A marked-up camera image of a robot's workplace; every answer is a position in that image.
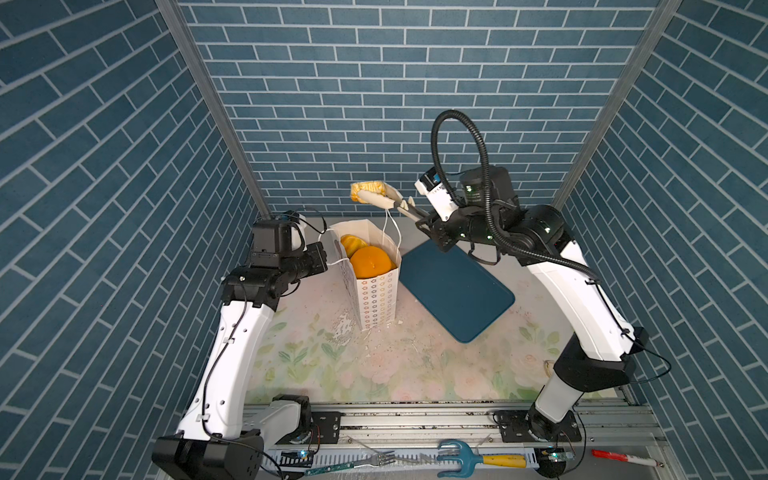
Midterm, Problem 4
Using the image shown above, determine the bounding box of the aluminium corner post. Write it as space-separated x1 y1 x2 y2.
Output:
552 0 682 210
156 0 271 217

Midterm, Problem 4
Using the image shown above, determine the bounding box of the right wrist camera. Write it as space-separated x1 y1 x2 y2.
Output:
415 167 459 222

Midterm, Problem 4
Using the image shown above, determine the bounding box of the aluminium corner post left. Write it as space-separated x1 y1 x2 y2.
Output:
156 0 271 217

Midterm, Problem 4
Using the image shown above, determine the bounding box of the metal fork green handle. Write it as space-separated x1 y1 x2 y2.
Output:
304 451 396 477

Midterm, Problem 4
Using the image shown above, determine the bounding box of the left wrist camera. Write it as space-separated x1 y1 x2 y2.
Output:
282 210 306 251

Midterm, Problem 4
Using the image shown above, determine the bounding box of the aluminium corner post right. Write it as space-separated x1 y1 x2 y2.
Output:
552 0 682 210

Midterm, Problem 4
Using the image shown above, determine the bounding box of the dark teal tray mat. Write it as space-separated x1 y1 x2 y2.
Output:
399 241 515 343

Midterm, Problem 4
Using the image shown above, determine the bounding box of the black corrugated cable hose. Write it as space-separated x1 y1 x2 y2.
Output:
430 109 601 282

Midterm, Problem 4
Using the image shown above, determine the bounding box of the large round orange cake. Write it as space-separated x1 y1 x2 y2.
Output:
350 246 396 280

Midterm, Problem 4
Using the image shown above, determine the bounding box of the knotted yellow bread roll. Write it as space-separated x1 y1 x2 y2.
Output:
350 180 387 203

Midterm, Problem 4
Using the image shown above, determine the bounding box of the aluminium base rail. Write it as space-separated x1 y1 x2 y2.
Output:
311 399 666 448

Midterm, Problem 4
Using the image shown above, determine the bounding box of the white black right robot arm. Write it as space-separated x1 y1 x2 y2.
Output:
415 166 648 440

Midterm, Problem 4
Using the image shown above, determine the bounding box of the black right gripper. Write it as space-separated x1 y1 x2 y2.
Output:
413 196 500 250

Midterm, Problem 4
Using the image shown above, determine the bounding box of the red white marker pen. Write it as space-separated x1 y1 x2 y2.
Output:
591 449 665 468

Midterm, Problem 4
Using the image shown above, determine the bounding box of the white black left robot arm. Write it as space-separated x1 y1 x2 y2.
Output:
152 211 328 479

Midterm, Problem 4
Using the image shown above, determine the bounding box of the small orange bread wedge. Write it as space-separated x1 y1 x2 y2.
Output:
340 234 368 259

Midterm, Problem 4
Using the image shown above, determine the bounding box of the teal yellow garden fork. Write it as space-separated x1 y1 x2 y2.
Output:
437 439 528 479

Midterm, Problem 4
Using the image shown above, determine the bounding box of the beige rubber band loop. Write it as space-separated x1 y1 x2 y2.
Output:
544 360 555 377

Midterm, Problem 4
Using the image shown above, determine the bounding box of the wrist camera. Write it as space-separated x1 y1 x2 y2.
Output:
415 167 459 222
282 210 306 251

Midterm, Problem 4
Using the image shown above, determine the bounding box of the white paper bag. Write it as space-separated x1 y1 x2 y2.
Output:
319 219 402 330

